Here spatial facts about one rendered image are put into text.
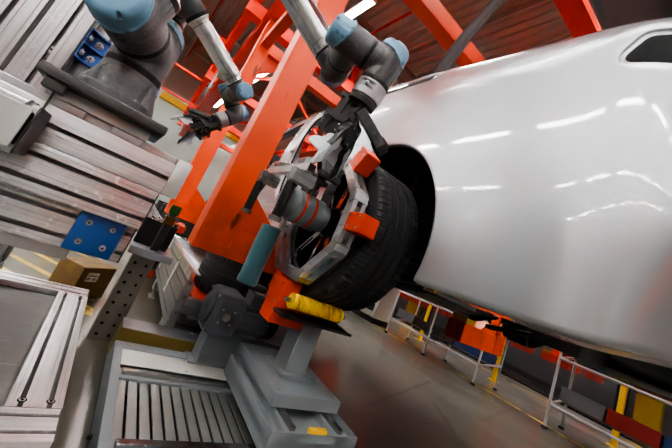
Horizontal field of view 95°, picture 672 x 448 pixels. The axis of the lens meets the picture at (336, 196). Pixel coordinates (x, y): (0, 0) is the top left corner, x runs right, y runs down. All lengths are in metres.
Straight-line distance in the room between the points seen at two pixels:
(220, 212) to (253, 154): 0.33
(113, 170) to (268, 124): 1.00
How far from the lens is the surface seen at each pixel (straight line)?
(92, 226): 0.85
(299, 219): 1.24
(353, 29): 0.78
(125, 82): 0.82
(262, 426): 1.23
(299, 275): 1.20
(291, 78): 1.78
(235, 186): 1.59
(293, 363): 1.42
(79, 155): 0.80
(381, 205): 1.13
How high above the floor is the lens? 0.69
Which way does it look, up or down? 12 degrees up
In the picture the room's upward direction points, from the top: 23 degrees clockwise
